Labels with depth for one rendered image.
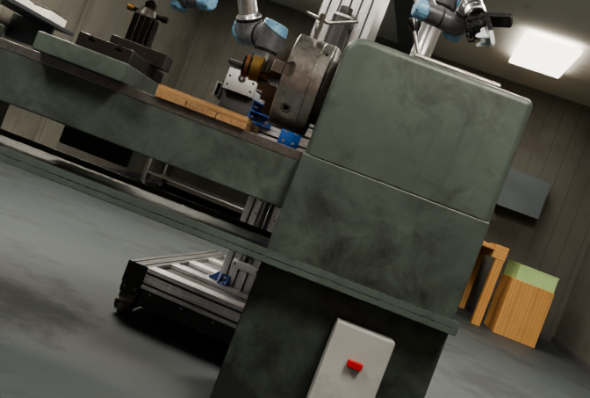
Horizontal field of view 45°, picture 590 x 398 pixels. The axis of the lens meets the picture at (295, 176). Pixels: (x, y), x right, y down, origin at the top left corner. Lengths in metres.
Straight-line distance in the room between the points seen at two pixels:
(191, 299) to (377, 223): 1.06
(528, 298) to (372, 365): 6.25
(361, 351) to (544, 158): 8.10
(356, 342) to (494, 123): 0.76
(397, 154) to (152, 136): 0.76
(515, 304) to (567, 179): 2.42
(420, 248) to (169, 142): 0.83
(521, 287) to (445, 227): 6.13
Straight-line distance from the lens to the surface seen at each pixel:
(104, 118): 2.29
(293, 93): 2.22
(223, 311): 2.89
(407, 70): 2.17
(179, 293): 2.94
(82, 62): 2.27
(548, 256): 10.00
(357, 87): 2.15
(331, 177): 2.13
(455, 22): 2.75
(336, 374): 2.12
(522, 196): 9.57
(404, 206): 2.14
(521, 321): 8.31
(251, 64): 2.35
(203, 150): 2.21
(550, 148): 10.06
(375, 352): 2.11
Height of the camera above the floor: 0.77
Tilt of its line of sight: level
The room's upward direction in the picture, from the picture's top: 21 degrees clockwise
